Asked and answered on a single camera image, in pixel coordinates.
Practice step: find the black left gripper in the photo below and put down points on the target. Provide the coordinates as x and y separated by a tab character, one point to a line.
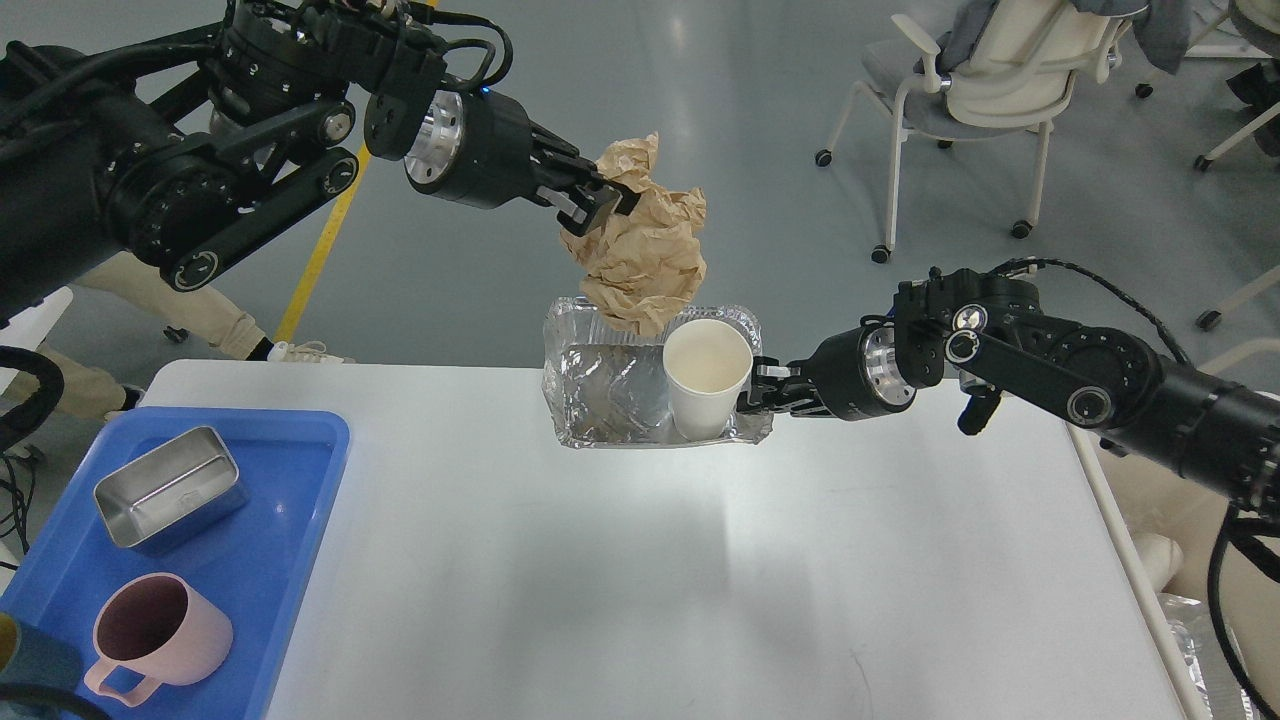
482	150

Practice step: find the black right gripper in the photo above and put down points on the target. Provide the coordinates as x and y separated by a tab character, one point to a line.
852	376

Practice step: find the white paper cup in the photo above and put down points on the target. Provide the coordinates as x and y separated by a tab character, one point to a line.
706	361

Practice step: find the brown paper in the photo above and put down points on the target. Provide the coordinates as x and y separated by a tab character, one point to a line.
644	268

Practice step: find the aluminium foil container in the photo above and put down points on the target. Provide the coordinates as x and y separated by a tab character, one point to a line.
606	388

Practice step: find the stainless steel rectangular tray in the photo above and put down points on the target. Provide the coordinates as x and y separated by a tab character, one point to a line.
167	496

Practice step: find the pink plastic mug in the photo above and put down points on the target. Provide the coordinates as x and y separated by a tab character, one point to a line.
156	630

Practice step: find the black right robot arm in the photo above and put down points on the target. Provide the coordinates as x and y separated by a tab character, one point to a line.
991	327

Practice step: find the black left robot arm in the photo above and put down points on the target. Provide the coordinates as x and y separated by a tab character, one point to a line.
192	150

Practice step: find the white sneaker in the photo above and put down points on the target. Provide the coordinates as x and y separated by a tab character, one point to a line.
310	352

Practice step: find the person in beige trousers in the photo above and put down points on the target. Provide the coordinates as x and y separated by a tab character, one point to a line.
92	393

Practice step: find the white office chair grey seat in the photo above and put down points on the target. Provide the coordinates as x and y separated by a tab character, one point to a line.
1020	76

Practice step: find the beige plastic bin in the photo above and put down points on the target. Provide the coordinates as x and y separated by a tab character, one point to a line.
1163	529

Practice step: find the blue plastic tray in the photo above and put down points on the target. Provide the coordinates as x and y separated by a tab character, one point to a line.
254	565

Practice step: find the grey jacket on chair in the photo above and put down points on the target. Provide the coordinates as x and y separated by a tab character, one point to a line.
1161	28

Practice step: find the foil piece in bin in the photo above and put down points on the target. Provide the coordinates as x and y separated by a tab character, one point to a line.
1206	666

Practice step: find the white side table left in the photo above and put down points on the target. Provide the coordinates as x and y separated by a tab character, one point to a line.
30	328

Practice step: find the teal object bottom left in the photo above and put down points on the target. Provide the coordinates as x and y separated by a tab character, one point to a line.
31	656

